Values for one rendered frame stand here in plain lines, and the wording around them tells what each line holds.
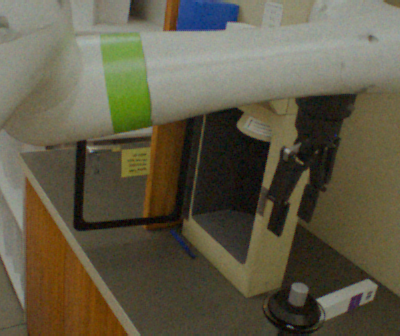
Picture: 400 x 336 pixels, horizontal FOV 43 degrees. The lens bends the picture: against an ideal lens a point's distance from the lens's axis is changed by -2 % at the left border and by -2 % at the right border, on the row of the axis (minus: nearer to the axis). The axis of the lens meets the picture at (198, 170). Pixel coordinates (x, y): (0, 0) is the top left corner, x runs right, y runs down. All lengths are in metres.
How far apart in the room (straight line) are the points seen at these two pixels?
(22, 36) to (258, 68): 0.28
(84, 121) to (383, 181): 1.05
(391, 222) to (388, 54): 0.89
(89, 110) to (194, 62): 0.13
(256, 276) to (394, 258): 0.42
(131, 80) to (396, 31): 0.31
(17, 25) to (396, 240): 1.23
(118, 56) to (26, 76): 0.16
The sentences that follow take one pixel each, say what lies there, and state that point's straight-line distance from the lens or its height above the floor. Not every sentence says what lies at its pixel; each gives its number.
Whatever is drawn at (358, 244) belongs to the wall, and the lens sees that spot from 1.57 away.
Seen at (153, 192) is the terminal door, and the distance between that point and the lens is 1.38.
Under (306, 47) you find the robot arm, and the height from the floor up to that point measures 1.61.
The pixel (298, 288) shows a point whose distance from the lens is 0.88.
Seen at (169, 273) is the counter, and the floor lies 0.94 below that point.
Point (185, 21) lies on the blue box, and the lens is 1.20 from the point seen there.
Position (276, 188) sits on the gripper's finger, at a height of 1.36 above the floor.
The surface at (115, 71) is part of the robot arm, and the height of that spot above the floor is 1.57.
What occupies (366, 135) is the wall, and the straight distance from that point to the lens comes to 1.50.
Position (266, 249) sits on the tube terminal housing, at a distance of 1.23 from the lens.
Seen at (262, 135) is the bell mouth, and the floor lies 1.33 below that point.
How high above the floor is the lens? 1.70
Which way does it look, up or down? 23 degrees down
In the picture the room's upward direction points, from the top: 9 degrees clockwise
